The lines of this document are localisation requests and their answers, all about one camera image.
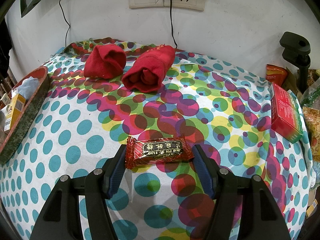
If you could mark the yellow medicine box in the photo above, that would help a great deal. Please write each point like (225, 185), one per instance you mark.
(14, 111)

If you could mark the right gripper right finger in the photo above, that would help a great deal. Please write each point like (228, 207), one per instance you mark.
(206, 171)

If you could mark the maroon cigarette box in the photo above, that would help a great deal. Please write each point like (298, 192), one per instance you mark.
(5, 99)

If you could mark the round red tray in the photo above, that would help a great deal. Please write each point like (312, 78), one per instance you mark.
(28, 114)

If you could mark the red green box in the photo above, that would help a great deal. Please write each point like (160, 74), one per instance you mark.
(285, 118)

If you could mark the red candy wrapper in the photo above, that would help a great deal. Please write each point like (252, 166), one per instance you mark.
(155, 151)

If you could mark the black clamp mount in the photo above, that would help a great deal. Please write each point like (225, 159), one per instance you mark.
(296, 51)

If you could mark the pile of snack bags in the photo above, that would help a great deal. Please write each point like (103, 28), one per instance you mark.
(307, 103)

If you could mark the red sock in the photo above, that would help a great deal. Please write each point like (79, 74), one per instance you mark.
(149, 70)
(105, 61)

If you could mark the light blue sock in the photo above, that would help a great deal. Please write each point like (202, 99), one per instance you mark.
(28, 87)

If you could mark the polka dot tablecloth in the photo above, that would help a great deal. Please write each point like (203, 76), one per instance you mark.
(82, 123)

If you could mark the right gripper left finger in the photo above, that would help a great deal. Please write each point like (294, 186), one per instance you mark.
(114, 170)

